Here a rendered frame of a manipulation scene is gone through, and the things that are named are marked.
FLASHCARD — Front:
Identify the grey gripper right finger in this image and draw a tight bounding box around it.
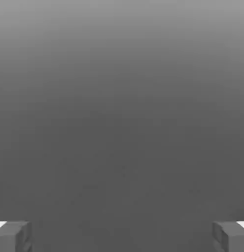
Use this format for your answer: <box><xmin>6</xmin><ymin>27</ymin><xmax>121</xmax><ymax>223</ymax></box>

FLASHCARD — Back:
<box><xmin>211</xmin><ymin>220</ymin><xmax>244</xmax><ymax>252</ymax></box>

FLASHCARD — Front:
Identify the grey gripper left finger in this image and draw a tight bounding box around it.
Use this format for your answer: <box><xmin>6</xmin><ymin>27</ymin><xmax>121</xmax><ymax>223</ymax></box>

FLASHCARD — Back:
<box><xmin>0</xmin><ymin>220</ymin><xmax>33</xmax><ymax>252</ymax></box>

